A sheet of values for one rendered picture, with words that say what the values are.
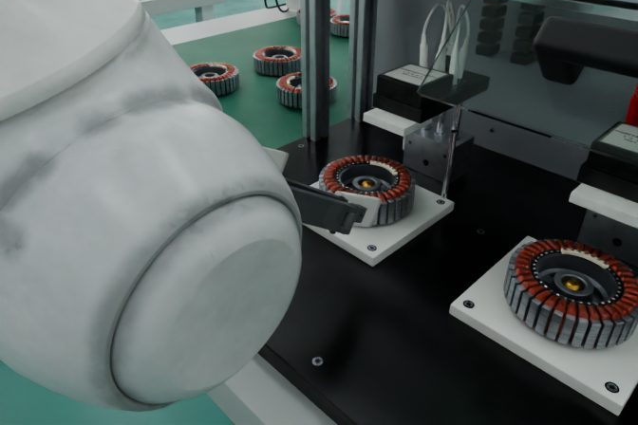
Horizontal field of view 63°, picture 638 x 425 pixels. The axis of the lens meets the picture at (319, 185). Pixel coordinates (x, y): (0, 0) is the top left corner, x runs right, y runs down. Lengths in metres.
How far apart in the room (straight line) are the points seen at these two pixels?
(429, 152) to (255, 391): 0.38
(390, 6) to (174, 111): 0.71
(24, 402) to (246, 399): 1.14
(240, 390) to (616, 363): 0.31
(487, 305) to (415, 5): 0.47
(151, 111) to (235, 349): 0.08
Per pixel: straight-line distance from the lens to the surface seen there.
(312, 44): 0.74
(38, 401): 1.55
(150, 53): 0.18
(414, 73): 0.63
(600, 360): 0.50
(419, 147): 0.71
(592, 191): 0.52
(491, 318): 0.50
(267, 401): 0.47
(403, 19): 0.84
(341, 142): 0.79
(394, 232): 0.58
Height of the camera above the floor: 1.12
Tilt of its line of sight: 31 degrees down
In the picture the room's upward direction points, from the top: straight up
